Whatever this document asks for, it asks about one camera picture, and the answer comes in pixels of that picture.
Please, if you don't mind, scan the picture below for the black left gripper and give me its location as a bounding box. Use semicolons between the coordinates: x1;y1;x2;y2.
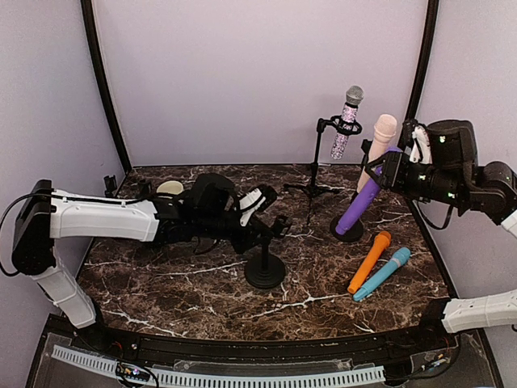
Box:
195;202;273;254

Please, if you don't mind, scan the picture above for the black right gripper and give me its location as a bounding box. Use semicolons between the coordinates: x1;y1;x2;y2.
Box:
367;148;466;206

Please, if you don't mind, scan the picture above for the purple toy microphone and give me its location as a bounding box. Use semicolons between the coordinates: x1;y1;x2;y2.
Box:
337;147;402;234

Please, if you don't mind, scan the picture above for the pink toy microphone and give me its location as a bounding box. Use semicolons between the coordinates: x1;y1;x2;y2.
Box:
356;113;398;196

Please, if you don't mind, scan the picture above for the black round-base purple mic stand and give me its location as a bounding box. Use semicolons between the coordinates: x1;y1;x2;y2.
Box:
244;216;292;289

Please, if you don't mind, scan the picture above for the black round-base pink mic stand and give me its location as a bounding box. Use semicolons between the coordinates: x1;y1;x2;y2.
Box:
329;139;375;243

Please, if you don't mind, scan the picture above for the orange toy microphone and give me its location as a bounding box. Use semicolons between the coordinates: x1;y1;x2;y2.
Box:
347;231;392;295

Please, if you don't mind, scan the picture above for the black round-base blue mic stand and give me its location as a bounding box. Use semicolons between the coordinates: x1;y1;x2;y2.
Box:
137;179;152;199

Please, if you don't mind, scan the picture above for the blue toy microphone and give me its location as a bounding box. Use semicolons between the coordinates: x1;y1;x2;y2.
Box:
352;247;411;302

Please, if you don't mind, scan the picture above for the black round-base orange mic stand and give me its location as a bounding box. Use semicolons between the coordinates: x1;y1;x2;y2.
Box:
103;175;118;198

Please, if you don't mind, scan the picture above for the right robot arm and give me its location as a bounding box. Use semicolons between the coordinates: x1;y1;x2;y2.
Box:
364;119;516;351

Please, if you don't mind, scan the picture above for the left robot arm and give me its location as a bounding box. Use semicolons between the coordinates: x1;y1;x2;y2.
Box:
11;173;290;352

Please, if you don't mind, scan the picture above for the black tripod mic stand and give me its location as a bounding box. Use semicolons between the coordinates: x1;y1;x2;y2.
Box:
283;116;363;226

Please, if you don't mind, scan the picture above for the silver glitter microphone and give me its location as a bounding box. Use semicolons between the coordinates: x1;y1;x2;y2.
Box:
330;85;364;160

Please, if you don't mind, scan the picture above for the cream ceramic mug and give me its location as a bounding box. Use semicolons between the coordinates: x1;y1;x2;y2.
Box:
156;180;184;196

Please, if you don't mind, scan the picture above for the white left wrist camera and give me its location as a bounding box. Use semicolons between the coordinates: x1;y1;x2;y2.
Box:
238;184;277;227

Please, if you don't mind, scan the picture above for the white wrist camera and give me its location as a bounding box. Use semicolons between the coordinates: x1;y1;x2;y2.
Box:
238;184;277;227
400;119;432;164

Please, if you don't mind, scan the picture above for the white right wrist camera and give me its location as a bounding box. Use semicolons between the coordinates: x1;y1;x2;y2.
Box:
400;119;432;164

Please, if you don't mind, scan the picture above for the black front frame rail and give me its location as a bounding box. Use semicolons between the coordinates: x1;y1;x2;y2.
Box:
44;314;462;376

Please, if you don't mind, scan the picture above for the black right corner post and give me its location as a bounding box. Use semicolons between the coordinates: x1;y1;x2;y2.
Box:
393;0;440;134

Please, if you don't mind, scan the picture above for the black corner post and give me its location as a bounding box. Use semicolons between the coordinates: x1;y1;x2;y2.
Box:
80;0;132;174
393;0;440;134

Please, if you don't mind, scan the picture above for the black left corner post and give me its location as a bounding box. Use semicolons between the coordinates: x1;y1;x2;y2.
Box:
80;0;132;174

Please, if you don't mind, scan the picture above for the white slotted cable duct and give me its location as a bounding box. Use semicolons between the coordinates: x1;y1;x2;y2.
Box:
51;345;385;387

